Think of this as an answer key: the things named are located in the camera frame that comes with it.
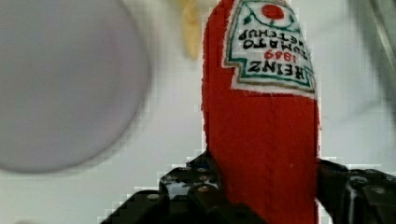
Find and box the peeled toy banana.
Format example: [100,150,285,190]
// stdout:
[174,0,219,61]

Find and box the red plush ketchup bottle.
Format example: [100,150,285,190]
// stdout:
[203,0,319,224]

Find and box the toaster oven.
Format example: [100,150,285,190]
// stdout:
[348,0,396,115]

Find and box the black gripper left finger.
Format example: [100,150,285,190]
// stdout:
[101,151,266,224]

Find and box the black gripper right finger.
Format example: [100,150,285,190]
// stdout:
[316,159,396,224]

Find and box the lavender round plate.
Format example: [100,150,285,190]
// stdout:
[0,0,149,173]

